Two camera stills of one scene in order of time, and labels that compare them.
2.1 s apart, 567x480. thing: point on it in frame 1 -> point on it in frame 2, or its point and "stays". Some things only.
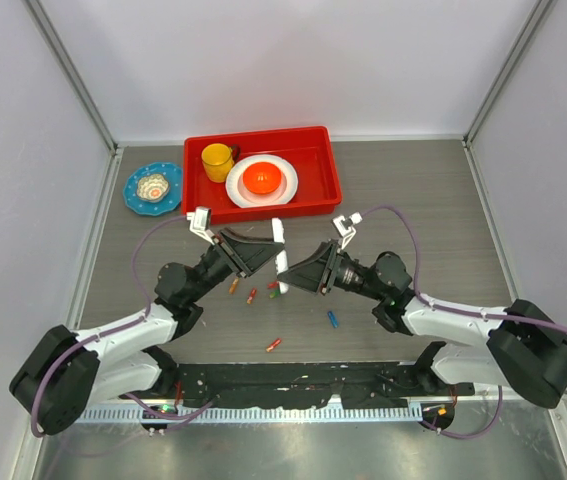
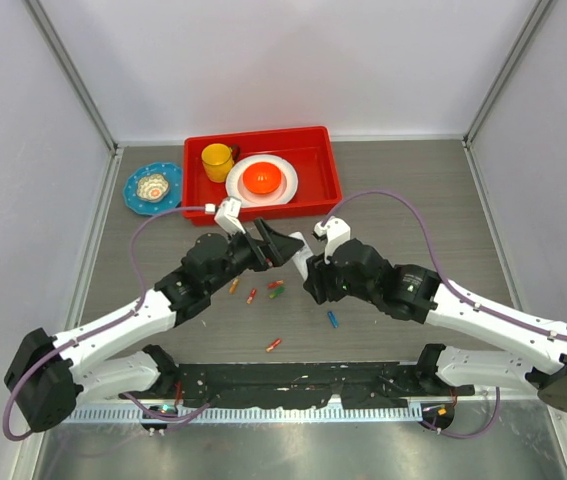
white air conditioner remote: (281, 262) -> (300, 258)
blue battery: (333, 319) stays
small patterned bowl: (152, 187) stays
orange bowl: (262, 177) stays
